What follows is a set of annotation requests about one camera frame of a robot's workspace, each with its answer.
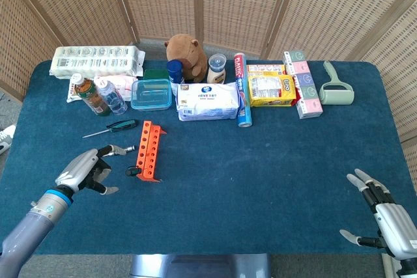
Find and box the blue plastic wrap roll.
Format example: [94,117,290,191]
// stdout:
[233,52,253,128]

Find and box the yellow Lipo snack bag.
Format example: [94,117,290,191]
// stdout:
[248,74,297,107]

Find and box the green lint roller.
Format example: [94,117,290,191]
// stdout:
[318,61,355,106]

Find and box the clear blue-rimmed food container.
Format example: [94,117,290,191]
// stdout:
[130,78,173,111]

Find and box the brown capybara plush toy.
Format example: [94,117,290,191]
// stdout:
[164,34,209,83]

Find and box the blue carpet table cover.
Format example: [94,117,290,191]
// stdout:
[0,59,403,256]

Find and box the pastel tissue box pack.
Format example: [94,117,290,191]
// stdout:
[282,50,324,120]

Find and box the white bottle with clear cap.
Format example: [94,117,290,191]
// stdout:
[207,53,227,85]

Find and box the green sponge box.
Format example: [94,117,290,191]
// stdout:
[143,68,170,81]

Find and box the red yellow snack box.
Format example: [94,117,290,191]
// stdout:
[246,64,300,107]

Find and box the grey white sneaker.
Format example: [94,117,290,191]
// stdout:
[0,124,17,155]

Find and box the white wet wipes pack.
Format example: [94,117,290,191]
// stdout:
[175,81,241,122]

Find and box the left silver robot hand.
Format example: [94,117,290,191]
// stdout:
[54,144,128,196]

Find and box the woven folding screen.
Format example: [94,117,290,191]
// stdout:
[0,0,417,194]

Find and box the green tea bottle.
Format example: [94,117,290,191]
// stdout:
[72,73,111,117]

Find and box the blue spray can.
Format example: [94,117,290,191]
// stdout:
[166,59,185,85]

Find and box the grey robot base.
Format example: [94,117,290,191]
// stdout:
[130,253,272,278]

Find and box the orange screwdriver rack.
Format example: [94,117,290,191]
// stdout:
[134,120,167,183]

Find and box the large green black screwdriver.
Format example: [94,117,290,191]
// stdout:
[81,119,139,139]

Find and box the white paper roll pack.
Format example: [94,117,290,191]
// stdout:
[49,45,146,79]

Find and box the clear water bottle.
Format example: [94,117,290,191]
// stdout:
[94,77,128,115]

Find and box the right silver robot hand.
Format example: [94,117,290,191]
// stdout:
[338,168,417,259]

